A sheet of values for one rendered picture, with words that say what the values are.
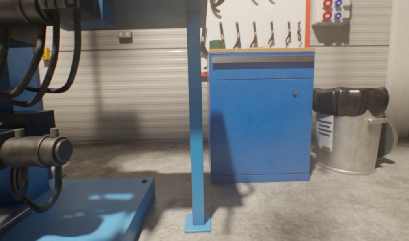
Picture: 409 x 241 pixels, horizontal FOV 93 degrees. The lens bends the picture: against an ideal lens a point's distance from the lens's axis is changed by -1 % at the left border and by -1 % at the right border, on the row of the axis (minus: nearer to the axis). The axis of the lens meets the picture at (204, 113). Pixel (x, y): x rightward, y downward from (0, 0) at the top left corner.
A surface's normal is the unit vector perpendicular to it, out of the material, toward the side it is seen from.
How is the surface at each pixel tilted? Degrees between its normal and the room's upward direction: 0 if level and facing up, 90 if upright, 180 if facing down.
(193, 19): 90
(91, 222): 0
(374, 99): 93
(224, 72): 90
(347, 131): 93
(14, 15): 131
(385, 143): 103
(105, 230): 0
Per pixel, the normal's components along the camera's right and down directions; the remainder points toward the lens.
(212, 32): 0.01, 0.12
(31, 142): 0.00, -0.66
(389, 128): -0.93, 0.28
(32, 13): 0.02, 0.65
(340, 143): -0.66, 0.16
